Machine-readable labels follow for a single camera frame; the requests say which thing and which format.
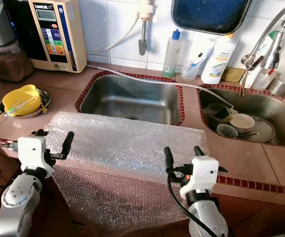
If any green plastic stick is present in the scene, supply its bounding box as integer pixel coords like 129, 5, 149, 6
9, 100, 37, 117

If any steel bowl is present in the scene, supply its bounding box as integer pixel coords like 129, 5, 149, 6
0, 88, 52, 119

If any yellow plastic bowl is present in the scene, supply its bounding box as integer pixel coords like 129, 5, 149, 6
2, 84, 42, 118

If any small grey bowl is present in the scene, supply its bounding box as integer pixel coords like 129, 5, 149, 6
216, 123, 240, 140

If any clear bubble wrap sheet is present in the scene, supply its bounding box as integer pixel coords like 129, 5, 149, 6
46, 111, 213, 234

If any dark ceramic bowl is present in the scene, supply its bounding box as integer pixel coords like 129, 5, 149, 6
205, 102, 234, 124

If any dirty steel spoon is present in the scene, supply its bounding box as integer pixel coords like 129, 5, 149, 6
236, 130, 265, 139

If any grey plate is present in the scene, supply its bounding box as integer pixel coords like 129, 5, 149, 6
236, 117, 276, 144

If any jar with brown contents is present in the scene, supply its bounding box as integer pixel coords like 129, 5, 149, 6
0, 43, 34, 83

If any clear plastic cup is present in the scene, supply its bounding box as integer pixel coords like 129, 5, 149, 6
180, 59, 203, 81

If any yellow sponge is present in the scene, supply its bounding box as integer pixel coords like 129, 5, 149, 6
221, 67, 246, 83

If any white detergent bottle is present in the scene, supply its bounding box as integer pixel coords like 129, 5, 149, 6
200, 34, 238, 85

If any white bottle with green cap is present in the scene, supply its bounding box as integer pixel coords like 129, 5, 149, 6
243, 31, 282, 90

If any blue and white toothbrush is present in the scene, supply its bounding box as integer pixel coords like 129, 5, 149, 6
191, 47, 215, 68

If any clear bottle with blue cap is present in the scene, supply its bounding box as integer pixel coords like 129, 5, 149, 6
162, 29, 183, 79

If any beige water ionizer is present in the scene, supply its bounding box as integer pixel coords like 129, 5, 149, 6
2, 0, 82, 75

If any steel cup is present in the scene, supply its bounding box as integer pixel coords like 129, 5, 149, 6
268, 74, 285, 97

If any black hanging tray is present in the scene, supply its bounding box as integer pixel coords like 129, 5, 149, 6
171, 0, 254, 36

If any chrome gooseneck faucet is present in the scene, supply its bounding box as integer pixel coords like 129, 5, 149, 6
240, 3, 285, 97

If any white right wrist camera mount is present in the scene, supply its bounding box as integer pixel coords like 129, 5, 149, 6
179, 157, 220, 200

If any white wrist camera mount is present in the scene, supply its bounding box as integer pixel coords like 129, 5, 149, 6
17, 135, 54, 179
179, 157, 220, 200

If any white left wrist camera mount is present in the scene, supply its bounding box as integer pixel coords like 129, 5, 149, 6
17, 135, 54, 179

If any white drain hose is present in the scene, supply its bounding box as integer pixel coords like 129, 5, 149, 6
86, 64, 234, 108

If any white supply hose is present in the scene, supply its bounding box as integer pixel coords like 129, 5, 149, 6
86, 12, 144, 56

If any wall tap with cream diverter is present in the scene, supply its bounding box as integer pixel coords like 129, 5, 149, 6
136, 0, 159, 56

